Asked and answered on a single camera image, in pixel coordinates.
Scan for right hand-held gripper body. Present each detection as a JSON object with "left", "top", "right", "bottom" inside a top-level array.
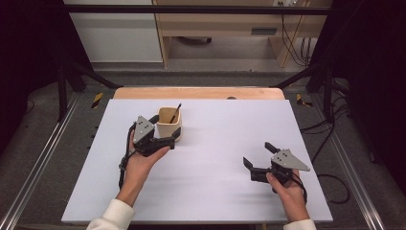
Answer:
[{"left": 250, "top": 149, "right": 311, "bottom": 186}]

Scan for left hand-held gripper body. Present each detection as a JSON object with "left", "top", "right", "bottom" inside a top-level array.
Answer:
[{"left": 132, "top": 115, "right": 176, "bottom": 158}]

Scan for cream square cup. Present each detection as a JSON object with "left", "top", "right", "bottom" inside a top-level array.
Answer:
[{"left": 155, "top": 106, "right": 183, "bottom": 143}]

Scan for black-handled makeup brush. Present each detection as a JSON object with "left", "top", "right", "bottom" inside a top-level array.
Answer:
[{"left": 169, "top": 103, "right": 183, "bottom": 125}]

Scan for person's left hand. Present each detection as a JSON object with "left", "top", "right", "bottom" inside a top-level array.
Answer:
[{"left": 123, "top": 141, "right": 170, "bottom": 196}]

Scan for person's right hand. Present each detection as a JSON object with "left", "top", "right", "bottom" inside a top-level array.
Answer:
[{"left": 265, "top": 172, "right": 309, "bottom": 223}]

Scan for wooden table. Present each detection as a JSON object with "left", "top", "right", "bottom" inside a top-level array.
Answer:
[{"left": 113, "top": 86, "right": 286, "bottom": 101}]

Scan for yellow and black tape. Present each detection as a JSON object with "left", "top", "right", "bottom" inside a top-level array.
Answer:
[
  {"left": 91, "top": 92, "right": 104, "bottom": 109},
  {"left": 295, "top": 93, "right": 314, "bottom": 108}
]

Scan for black metal stand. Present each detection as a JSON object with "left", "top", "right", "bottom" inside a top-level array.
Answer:
[
  {"left": 271, "top": 60, "right": 337, "bottom": 125},
  {"left": 56, "top": 56, "right": 124, "bottom": 123}
]

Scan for white cabinet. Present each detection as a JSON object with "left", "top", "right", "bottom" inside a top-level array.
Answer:
[{"left": 62, "top": 0, "right": 164, "bottom": 63}]

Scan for grey and black roll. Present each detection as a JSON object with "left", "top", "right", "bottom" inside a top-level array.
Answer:
[{"left": 175, "top": 35, "right": 214, "bottom": 45}]

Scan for black horizontal bar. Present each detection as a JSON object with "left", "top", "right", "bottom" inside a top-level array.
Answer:
[{"left": 62, "top": 4, "right": 331, "bottom": 15}]

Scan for dark rectangular desk panel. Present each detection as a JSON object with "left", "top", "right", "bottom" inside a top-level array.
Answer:
[{"left": 250, "top": 27, "right": 278, "bottom": 35}]

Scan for light wooden desk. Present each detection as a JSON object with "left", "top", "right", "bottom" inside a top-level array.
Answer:
[{"left": 152, "top": 0, "right": 333, "bottom": 69}]

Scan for black curtain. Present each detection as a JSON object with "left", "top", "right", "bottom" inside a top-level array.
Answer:
[
  {"left": 0, "top": 0, "right": 94, "bottom": 156},
  {"left": 306, "top": 0, "right": 406, "bottom": 195}
]

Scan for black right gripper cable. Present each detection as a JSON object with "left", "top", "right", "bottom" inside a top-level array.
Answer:
[{"left": 288, "top": 173, "right": 308, "bottom": 204}]

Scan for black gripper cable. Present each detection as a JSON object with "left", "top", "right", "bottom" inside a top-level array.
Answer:
[
  {"left": 118, "top": 123, "right": 138, "bottom": 190},
  {"left": 288, "top": 173, "right": 308, "bottom": 204}
]

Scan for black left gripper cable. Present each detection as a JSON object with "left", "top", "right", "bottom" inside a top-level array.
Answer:
[{"left": 118, "top": 123, "right": 138, "bottom": 190}]

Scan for black floor cable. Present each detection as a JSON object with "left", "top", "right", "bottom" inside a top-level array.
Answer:
[{"left": 299, "top": 80, "right": 352, "bottom": 205}]

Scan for aluminium floor rail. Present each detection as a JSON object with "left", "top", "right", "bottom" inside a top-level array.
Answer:
[
  {"left": 0, "top": 91, "right": 82, "bottom": 230},
  {"left": 309, "top": 93, "right": 387, "bottom": 230}
]

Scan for black desk cables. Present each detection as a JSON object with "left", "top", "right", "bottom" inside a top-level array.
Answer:
[{"left": 278, "top": 1, "right": 318, "bottom": 68}]

